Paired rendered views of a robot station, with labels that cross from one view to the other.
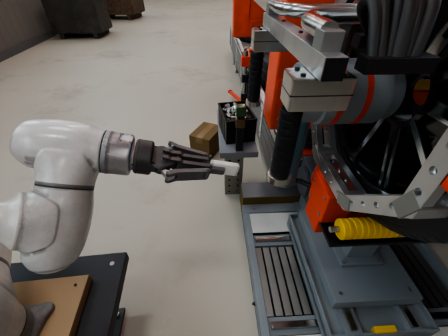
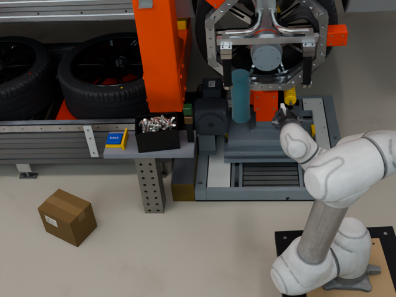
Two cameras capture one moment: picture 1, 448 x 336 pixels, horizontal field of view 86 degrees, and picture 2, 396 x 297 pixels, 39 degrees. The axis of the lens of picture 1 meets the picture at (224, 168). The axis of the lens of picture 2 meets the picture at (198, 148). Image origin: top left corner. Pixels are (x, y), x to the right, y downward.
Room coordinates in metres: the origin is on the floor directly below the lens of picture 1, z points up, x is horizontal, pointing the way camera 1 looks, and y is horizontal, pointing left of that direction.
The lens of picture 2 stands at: (0.47, 1.96, 2.18)
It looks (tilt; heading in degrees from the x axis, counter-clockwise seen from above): 41 degrees down; 281
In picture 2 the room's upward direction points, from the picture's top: 6 degrees counter-clockwise
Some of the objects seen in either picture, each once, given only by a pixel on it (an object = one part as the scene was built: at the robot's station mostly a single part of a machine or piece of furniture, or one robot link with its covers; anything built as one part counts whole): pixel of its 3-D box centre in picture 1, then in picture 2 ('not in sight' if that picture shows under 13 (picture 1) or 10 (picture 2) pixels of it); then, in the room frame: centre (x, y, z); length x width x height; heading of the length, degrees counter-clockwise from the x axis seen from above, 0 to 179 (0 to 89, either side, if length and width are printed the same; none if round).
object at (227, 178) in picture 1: (233, 162); (150, 178); (1.10, -0.05, 0.21); 0.10 x 0.10 x 0.42; 3
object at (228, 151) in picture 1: (235, 130); (150, 144); (1.07, -0.06, 0.44); 0.43 x 0.17 x 0.03; 3
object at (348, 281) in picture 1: (361, 231); (264, 108); (0.54, -0.50, 0.32); 0.40 x 0.30 x 0.28; 3
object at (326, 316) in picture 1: (347, 265); (269, 135); (0.51, -0.50, 0.13); 0.50 x 0.36 x 0.10; 3
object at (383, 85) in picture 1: (339, 92); (266, 46); (0.53, -0.26, 0.85); 0.21 x 0.14 x 0.14; 93
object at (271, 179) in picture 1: (285, 145); (307, 70); (0.35, -0.11, 0.83); 0.04 x 0.04 x 0.16
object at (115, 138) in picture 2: not in sight; (114, 139); (1.24, -0.05, 0.47); 0.07 x 0.07 x 0.02; 3
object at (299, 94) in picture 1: (315, 88); (307, 46); (0.35, -0.14, 0.93); 0.09 x 0.05 x 0.05; 93
